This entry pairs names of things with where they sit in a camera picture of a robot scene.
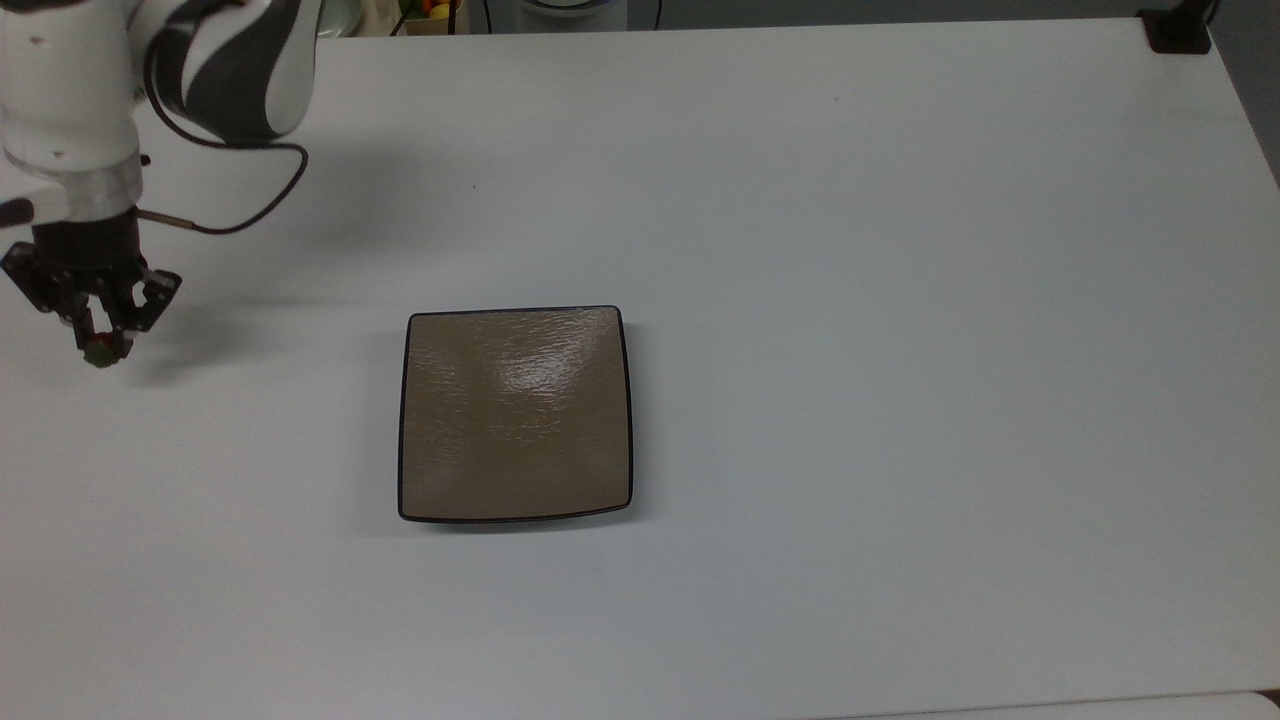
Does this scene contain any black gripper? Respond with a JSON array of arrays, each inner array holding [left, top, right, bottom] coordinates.
[[0, 211, 184, 347]]

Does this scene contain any square brown ceramic plate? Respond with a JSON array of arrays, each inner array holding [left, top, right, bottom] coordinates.
[[398, 305, 635, 524]]

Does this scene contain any colourful box of items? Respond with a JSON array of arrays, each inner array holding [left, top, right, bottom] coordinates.
[[398, 0, 464, 36]]

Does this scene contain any white round appliance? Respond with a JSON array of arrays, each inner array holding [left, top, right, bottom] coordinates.
[[510, 0, 629, 32]]

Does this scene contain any black table clamp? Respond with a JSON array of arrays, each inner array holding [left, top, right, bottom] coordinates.
[[1138, 0, 1217, 55]]

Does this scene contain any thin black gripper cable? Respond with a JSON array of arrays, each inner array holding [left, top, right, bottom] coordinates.
[[135, 20, 311, 238]]

